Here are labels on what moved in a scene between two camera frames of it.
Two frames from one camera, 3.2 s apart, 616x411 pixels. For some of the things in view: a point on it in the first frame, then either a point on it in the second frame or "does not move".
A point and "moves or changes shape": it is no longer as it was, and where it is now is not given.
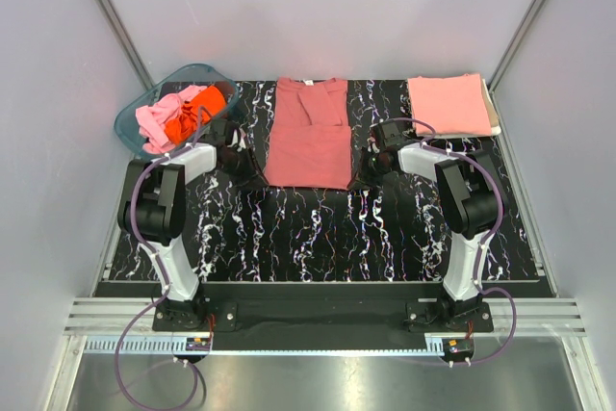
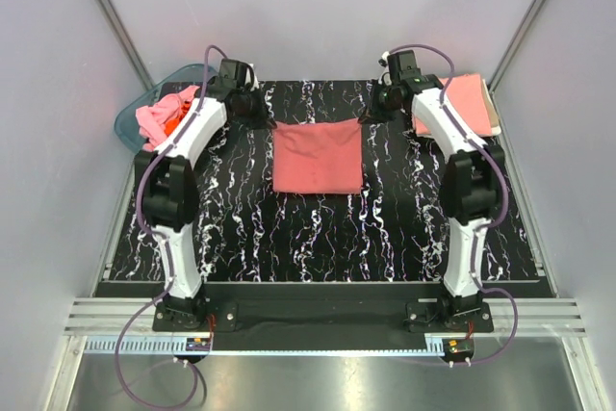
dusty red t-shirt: (310, 144) moves or changes shape
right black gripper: (362, 174) to (374, 115)
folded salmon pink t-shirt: (452, 105) does not move
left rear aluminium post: (111, 19) does not move
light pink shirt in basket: (152, 118) does not move
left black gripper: (252, 174) to (262, 120)
